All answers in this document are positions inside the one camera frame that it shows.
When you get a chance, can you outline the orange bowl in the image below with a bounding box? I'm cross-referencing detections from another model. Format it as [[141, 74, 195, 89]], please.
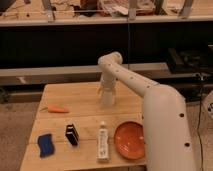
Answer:
[[114, 121, 145, 160]]

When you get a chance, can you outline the white glue bottle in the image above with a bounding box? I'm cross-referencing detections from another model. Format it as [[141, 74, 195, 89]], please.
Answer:
[[97, 121, 109, 161]]

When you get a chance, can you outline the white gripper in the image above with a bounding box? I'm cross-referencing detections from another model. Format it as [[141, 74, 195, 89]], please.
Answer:
[[98, 75, 116, 94]]

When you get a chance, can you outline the blue sponge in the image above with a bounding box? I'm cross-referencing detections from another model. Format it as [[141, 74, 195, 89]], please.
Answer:
[[37, 134, 55, 158]]

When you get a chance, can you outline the orange carrot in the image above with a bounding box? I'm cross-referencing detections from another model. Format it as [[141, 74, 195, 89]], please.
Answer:
[[40, 105, 69, 113]]

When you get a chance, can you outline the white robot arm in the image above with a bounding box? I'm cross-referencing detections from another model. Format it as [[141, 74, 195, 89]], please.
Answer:
[[98, 52, 198, 171]]

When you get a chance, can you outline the wooden table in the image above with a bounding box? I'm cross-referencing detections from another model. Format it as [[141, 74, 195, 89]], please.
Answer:
[[20, 82, 146, 171]]

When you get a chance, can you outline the black eraser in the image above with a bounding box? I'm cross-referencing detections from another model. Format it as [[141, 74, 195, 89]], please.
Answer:
[[65, 124, 79, 146]]

